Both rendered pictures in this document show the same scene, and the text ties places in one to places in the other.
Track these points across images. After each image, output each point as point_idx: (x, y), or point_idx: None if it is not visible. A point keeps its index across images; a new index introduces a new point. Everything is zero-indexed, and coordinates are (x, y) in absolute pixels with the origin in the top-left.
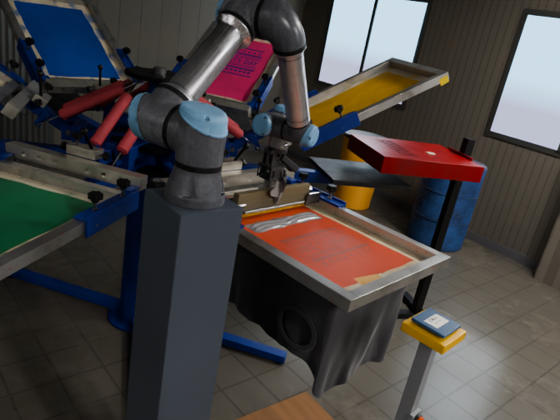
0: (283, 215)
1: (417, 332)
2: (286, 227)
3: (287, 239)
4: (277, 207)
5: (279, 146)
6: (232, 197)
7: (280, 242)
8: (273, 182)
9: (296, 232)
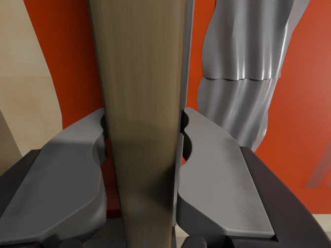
0: (195, 29)
1: None
2: (273, 112)
3: (320, 166)
4: (187, 85)
5: None
6: (4, 168)
7: (309, 188)
8: (100, 184)
9: (323, 113)
